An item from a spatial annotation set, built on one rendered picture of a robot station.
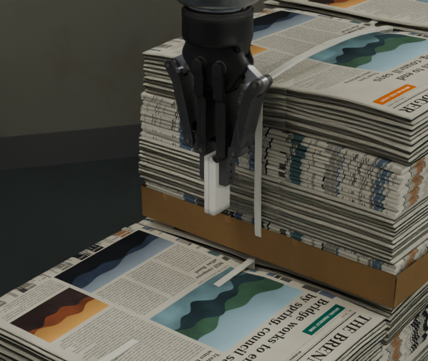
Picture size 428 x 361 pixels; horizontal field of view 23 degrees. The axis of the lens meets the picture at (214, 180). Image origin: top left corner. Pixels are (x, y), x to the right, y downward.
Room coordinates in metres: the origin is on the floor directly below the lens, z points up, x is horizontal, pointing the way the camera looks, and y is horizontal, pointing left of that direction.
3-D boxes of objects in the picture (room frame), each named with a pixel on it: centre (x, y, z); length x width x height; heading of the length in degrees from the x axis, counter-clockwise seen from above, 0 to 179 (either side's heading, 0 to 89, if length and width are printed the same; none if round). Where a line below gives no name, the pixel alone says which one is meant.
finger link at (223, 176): (1.05, -0.02, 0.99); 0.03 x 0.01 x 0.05; 53
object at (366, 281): (1.15, -0.23, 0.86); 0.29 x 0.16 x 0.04; 141
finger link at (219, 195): (1.06, -0.01, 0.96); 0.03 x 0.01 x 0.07; 143
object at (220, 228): (1.29, -0.06, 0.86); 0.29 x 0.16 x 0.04; 141
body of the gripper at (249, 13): (1.06, 0.00, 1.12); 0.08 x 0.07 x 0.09; 53
